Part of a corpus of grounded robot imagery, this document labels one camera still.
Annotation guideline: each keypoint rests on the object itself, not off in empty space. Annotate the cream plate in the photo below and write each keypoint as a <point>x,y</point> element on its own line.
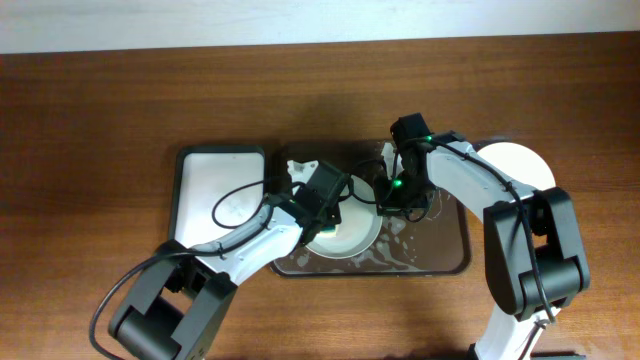
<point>520,163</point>

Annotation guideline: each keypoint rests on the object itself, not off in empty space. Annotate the white soapy tray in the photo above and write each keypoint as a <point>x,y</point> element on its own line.
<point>215,187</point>

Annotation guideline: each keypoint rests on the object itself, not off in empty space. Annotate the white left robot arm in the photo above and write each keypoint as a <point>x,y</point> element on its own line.
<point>181,295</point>

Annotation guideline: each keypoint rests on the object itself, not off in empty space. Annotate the green yellow sponge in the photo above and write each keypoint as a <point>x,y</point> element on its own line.
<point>329,230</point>

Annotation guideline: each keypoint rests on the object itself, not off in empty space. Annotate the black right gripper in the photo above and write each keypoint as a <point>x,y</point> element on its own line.
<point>400,205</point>

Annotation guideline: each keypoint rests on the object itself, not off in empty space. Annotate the pale green plate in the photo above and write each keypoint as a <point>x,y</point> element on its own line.
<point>359,227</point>

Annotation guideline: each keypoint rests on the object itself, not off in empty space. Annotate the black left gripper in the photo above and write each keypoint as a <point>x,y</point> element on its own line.
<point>327,220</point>

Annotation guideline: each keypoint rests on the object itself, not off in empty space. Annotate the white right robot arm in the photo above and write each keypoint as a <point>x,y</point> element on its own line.
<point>535,260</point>

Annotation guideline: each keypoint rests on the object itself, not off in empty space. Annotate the dark brown tray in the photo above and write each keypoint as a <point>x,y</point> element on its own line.
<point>437,245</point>

